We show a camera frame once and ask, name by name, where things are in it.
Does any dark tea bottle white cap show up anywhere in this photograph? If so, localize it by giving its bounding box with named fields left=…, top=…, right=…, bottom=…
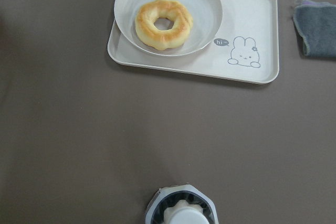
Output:
left=144, top=184, right=219, bottom=224

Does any cream rabbit tray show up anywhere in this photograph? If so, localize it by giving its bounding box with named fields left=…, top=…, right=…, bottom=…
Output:
left=108, top=0, right=279, bottom=84

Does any white round plate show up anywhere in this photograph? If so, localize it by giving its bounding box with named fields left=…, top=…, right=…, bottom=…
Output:
left=114, top=0, right=223, bottom=57

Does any glazed donut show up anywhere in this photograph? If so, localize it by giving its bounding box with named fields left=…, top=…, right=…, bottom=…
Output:
left=134, top=0, right=193, bottom=50

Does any grey folded cloth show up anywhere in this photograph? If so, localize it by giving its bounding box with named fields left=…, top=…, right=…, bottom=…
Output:
left=293, top=0, right=335, bottom=58

